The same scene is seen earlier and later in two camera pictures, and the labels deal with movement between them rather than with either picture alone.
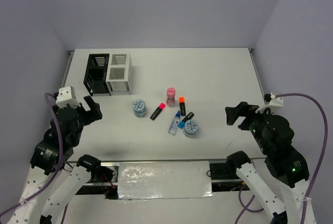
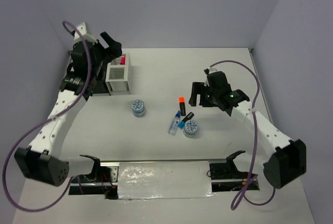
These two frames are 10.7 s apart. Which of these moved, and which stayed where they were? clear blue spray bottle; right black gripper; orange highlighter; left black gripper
Moved: left black gripper; right black gripper
Stayed: clear blue spray bottle; orange highlighter
